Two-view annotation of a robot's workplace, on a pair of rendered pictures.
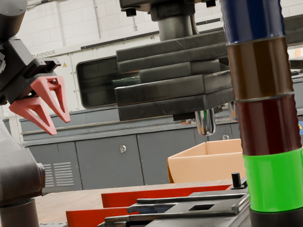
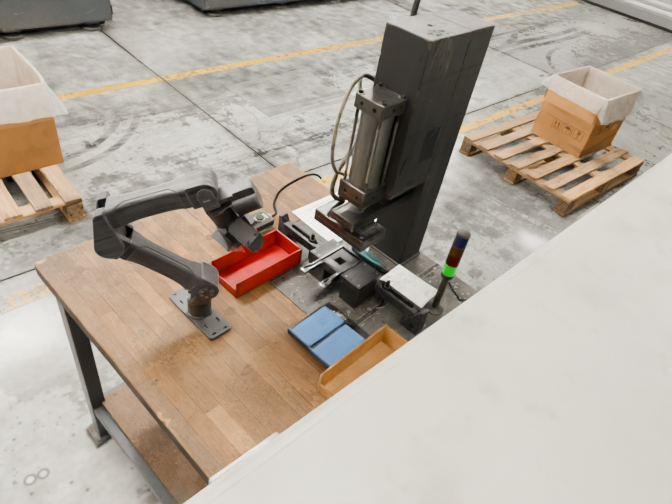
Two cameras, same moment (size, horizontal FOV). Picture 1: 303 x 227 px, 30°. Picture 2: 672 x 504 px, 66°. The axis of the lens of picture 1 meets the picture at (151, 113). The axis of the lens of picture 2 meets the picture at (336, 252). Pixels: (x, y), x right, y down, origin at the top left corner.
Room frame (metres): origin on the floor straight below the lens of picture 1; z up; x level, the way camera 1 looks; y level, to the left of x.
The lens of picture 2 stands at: (0.45, 1.09, 2.00)
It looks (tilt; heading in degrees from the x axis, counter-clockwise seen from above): 41 degrees down; 282
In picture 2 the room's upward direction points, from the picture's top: 11 degrees clockwise
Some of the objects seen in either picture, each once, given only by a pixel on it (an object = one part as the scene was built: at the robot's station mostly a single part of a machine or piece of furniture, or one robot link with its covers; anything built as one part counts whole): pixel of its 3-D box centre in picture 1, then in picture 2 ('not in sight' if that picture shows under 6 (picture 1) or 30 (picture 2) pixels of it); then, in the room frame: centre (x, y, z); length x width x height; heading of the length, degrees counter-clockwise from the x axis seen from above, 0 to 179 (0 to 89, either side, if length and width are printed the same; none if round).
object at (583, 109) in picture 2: not in sight; (584, 110); (-0.45, -3.42, 0.40); 0.67 x 0.60 x 0.50; 57
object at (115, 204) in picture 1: (153, 215); (257, 262); (0.90, 0.02, 0.93); 0.25 x 0.12 x 0.06; 65
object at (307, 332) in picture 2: not in sight; (316, 324); (0.65, 0.18, 0.93); 0.15 x 0.07 x 0.03; 66
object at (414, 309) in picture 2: not in sight; (395, 301); (0.47, 0.01, 0.95); 0.15 x 0.03 x 0.10; 155
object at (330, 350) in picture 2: not in sight; (337, 343); (0.58, 0.22, 0.93); 0.15 x 0.07 x 0.03; 67
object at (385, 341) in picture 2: not in sight; (370, 372); (0.47, 0.26, 0.93); 0.25 x 0.13 x 0.08; 65
